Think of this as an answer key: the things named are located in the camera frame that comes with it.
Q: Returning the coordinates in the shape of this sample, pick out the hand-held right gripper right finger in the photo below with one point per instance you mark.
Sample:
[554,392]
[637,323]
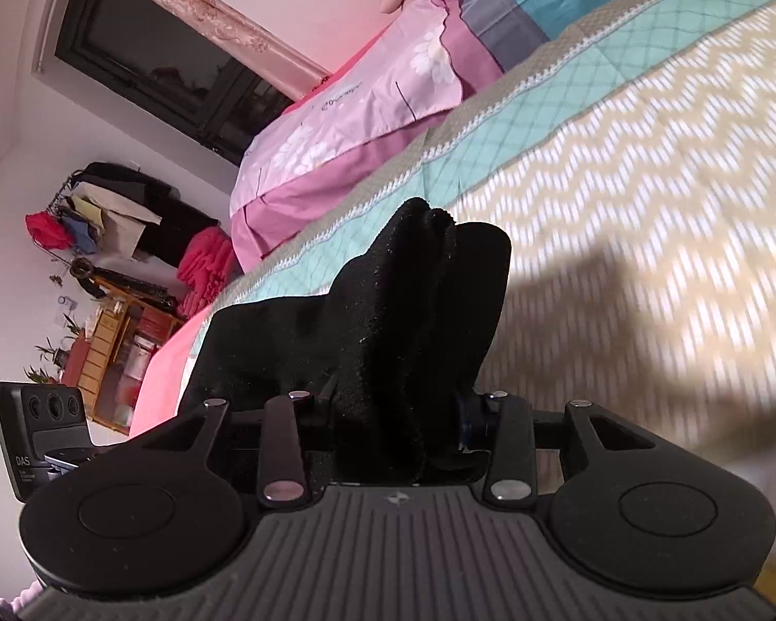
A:
[475,424]

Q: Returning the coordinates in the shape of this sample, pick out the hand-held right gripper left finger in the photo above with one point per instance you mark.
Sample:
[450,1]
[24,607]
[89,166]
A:
[284,446]

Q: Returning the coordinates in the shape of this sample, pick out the black pants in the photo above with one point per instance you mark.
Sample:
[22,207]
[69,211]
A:
[388,323]

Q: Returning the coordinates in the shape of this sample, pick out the green potted plant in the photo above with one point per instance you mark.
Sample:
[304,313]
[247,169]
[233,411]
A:
[55,352]

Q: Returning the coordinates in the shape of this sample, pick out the wooden shelf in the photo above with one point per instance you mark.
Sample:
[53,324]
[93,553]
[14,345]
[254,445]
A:
[110,349]

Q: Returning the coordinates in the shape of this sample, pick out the pink bed sheet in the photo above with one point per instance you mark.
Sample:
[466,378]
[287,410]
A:
[168,375]

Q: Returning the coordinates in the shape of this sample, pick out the black long object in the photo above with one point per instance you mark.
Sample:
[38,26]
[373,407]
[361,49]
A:
[123,281]

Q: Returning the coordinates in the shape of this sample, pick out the stack of red clothes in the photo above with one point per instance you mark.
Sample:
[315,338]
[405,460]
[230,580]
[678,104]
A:
[204,271]

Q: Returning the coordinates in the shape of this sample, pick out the red hanging cloth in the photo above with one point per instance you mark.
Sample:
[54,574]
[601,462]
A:
[46,229]

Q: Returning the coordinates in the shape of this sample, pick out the blue hanging cloth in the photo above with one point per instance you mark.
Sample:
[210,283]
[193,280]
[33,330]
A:
[81,233]

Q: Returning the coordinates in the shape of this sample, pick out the beige hanging cloth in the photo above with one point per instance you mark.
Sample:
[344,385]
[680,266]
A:
[126,226]

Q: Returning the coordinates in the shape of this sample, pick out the black hanging clothes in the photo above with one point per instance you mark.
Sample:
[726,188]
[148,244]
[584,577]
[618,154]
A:
[174,220]

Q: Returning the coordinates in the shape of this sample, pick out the zigzag patterned bedspread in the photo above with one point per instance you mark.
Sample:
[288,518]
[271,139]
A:
[621,207]

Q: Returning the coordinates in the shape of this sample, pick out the pink floral pillow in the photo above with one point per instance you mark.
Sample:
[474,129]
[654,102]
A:
[362,110]

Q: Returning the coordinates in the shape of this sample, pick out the dark framed window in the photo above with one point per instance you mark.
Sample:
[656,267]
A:
[136,58]

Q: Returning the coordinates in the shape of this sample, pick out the pink patterned curtain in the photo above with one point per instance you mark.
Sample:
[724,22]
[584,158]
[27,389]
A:
[233,26]

